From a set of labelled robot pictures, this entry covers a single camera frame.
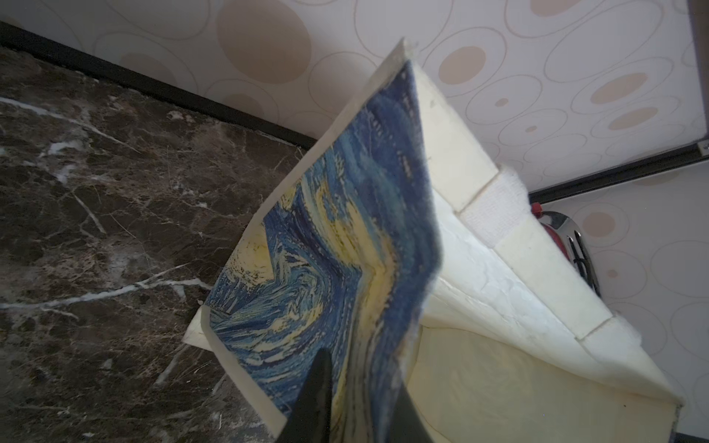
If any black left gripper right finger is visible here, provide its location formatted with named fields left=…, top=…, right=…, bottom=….
left=386, top=386, right=433, bottom=443

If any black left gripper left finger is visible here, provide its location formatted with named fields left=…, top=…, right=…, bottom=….
left=275, top=348, right=332, bottom=443

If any cream starry night tote bag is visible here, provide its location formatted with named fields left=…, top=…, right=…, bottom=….
left=184, top=42, right=682, bottom=442

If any red and silver toaster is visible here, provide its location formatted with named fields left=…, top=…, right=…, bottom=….
left=531, top=203, right=602, bottom=298

